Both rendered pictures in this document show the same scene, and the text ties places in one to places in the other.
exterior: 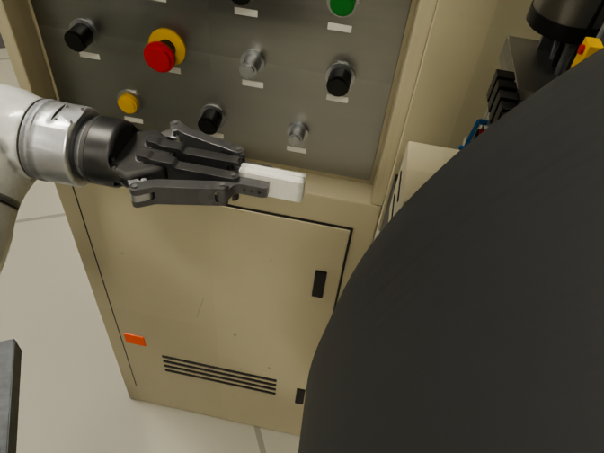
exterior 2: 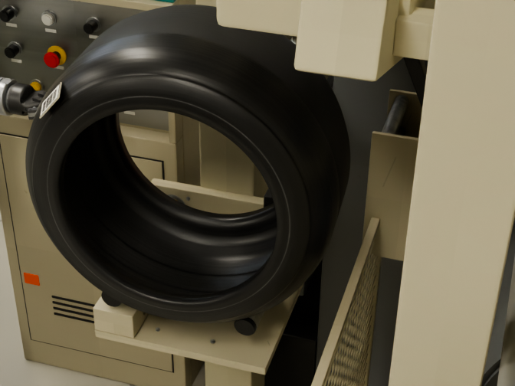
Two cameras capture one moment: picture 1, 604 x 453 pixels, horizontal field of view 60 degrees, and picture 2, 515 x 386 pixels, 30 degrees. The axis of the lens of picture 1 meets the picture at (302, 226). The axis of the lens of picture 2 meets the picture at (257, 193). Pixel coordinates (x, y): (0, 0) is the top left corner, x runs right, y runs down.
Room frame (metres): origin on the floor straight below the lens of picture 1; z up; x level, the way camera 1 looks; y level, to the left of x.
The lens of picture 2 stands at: (-1.44, -0.70, 2.15)
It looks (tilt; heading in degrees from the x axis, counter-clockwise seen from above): 34 degrees down; 11
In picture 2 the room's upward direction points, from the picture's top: 1 degrees clockwise
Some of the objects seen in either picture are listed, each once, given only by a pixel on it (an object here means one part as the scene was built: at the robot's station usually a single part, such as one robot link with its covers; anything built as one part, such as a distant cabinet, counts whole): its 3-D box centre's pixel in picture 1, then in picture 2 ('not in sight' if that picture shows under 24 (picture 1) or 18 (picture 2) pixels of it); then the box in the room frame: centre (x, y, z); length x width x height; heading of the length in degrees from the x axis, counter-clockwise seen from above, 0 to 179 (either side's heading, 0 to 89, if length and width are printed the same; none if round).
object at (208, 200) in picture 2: not in sight; (233, 214); (0.30, -0.32, 0.90); 0.40 x 0.03 x 0.10; 84
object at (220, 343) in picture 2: not in sight; (208, 296); (0.13, -0.30, 0.80); 0.37 x 0.36 x 0.02; 84
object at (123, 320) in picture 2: not in sight; (146, 271); (0.14, -0.17, 0.84); 0.36 x 0.09 x 0.06; 174
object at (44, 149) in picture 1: (69, 144); (3, 96); (0.44, 0.27, 1.06); 0.09 x 0.06 x 0.09; 174
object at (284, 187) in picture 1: (270, 184); not in sight; (0.42, 0.04, 1.06); 0.07 x 0.01 x 0.03; 84
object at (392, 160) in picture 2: not in sight; (410, 176); (0.31, -0.71, 1.05); 0.20 x 0.15 x 0.30; 174
